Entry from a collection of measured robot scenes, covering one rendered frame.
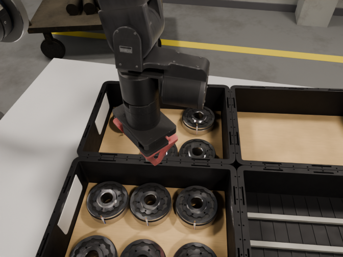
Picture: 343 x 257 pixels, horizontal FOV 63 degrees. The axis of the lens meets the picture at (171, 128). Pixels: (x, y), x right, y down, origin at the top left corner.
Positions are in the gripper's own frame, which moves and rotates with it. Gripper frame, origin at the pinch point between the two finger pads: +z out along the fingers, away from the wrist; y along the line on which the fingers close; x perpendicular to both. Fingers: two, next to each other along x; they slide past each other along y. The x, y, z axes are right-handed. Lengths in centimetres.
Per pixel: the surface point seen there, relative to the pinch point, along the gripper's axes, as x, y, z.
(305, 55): -216, 65, 106
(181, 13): -185, 205, 110
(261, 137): -38.6, -3.0, 23.0
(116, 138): -4.4, 25.2, 24.0
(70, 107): -3, 62, 38
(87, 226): 15.7, 5.9, 23.7
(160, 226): 1.9, -5.6, 23.3
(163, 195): -2.8, -0.7, 20.2
